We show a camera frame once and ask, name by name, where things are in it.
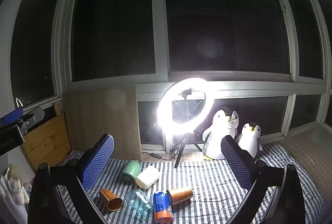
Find black tripod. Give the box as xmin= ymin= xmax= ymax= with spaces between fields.
xmin=174 ymin=88 xmax=203 ymax=169

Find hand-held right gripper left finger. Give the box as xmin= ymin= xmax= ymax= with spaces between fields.
xmin=27 ymin=133 xmax=115 ymax=224

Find black cable with switch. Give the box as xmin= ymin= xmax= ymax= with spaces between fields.
xmin=141 ymin=144 xmax=182 ymax=162

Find large penguin plush toy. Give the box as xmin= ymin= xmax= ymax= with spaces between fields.
xmin=202 ymin=109 xmax=240 ymax=161

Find light wooden board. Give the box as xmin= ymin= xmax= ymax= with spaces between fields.
xmin=63 ymin=87 xmax=142 ymax=160

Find green cup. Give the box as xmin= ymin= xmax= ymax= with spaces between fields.
xmin=120 ymin=159 xmax=141 ymax=184

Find plaid blanket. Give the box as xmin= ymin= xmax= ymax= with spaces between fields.
xmin=280 ymin=133 xmax=332 ymax=214

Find orange cup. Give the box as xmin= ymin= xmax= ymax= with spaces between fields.
xmin=100 ymin=188 xmax=123 ymax=212
xmin=166 ymin=187 xmax=194 ymax=212

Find striped bed sheet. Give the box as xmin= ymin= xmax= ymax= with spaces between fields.
xmin=56 ymin=142 xmax=325 ymax=224

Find blue drink can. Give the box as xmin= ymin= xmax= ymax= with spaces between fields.
xmin=153 ymin=191 xmax=174 ymax=224

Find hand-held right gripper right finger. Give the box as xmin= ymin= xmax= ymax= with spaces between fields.
xmin=220 ymin=135 xmax=306 ymax=224

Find pine wood panel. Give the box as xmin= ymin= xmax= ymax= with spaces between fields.
xmin=24 ymin=112 xmax=72 ymax=171

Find white plastic container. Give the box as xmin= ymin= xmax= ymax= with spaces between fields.
xmin=135 ymin=165 xmax=161 ymax=190

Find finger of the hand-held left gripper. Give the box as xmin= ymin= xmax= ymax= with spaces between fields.
xmin=0 ymin=108 xmax=24 ymax=126
xmin=16 ymin=107 xmax=45 ymax=134

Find white fluffy cloth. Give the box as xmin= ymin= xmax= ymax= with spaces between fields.
xmin=0 ymin=163 xmax=31 ymax=224

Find white ring light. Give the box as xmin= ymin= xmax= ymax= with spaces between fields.
xmin=157 ymin=77 xmax=215 ymax=136

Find clear glass cup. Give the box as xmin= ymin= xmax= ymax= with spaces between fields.
xmin=125 ymin=189 xmax=153 ymax=215

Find small penguin plush toy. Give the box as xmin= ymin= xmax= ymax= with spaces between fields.
xmin=237 ymin=123 xmax=264 ymax=159

